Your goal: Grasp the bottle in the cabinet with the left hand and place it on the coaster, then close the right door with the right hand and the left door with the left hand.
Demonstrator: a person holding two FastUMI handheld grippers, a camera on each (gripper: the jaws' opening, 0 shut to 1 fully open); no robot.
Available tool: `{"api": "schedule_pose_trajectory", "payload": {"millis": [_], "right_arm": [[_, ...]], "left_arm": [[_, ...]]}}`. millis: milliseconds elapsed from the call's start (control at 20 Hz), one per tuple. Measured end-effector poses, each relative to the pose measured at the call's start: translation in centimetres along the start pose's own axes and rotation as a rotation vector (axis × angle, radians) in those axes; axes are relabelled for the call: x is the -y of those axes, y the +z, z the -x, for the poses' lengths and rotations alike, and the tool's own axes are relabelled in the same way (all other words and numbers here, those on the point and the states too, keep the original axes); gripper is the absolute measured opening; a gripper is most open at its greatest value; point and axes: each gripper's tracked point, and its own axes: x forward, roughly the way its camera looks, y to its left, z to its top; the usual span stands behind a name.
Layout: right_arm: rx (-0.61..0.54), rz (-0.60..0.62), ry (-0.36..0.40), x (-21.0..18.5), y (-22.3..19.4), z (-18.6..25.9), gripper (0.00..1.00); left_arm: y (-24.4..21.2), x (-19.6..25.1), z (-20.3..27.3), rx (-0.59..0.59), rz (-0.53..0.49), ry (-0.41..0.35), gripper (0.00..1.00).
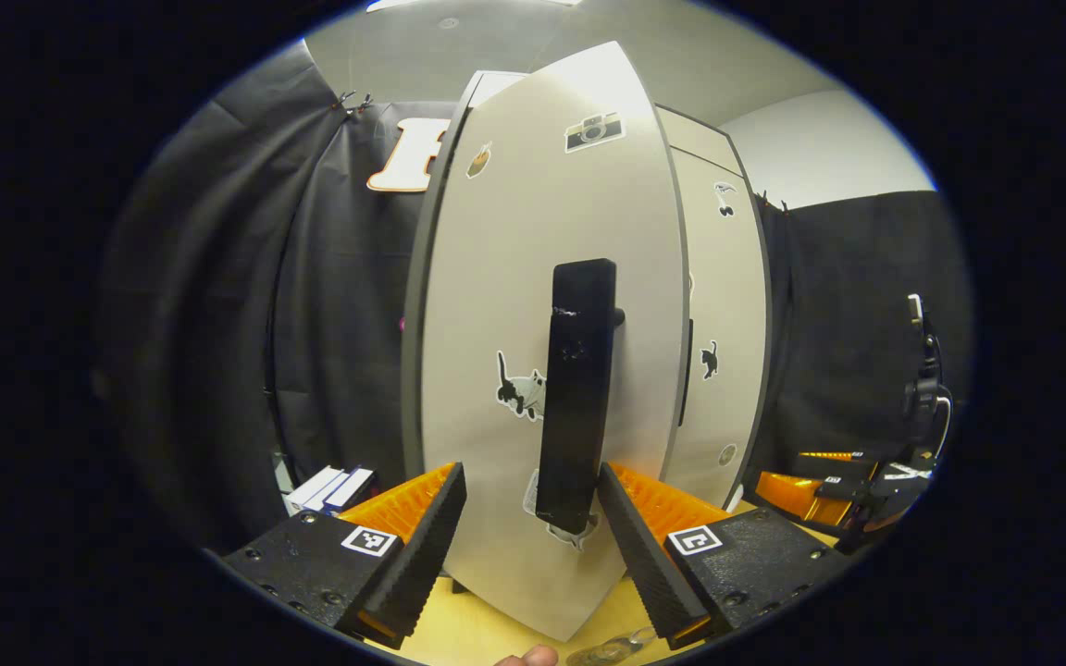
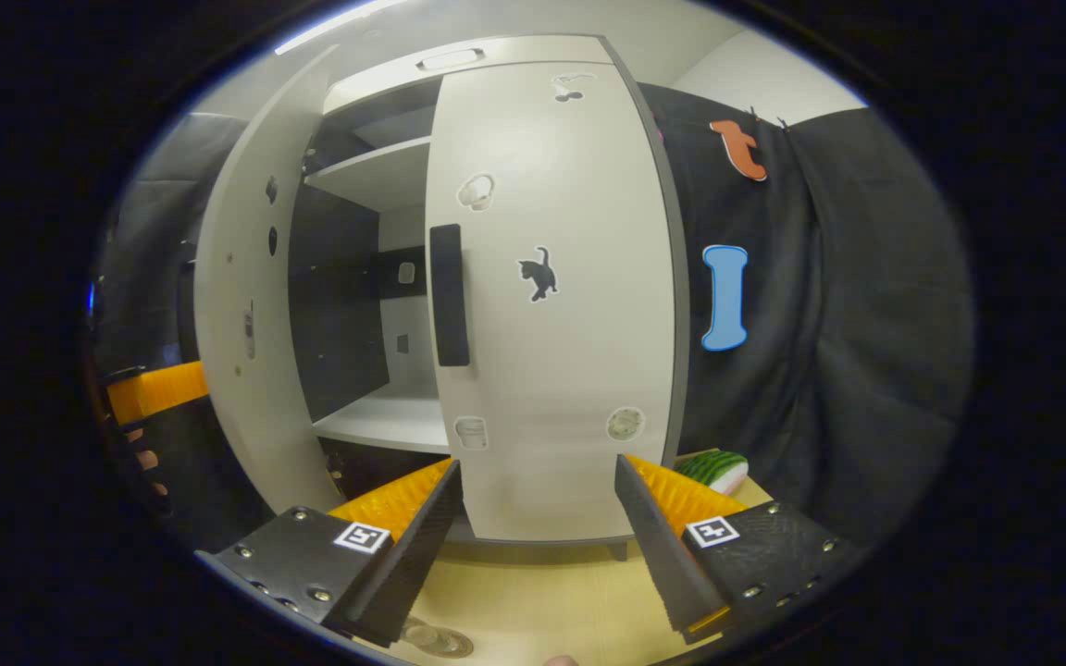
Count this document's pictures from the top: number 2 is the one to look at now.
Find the black backdrop cloth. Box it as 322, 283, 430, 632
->
637, 81, 975, 549

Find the white cabinet door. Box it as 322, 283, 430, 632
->
193, 44, 349, 514
425, 61, 689, 544

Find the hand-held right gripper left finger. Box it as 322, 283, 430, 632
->
195, 455, 465, 648

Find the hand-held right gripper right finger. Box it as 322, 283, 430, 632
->
614, 453, 864, 647

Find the white and grey cabinet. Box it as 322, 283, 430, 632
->
289, 35, 691, 562

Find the toy watermelon slice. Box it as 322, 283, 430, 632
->
675, 450, 750, 498

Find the white cabinet shelf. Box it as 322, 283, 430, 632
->
304, 137, 434, 214

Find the round brown coaster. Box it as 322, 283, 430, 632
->
422, 627, 476, 660

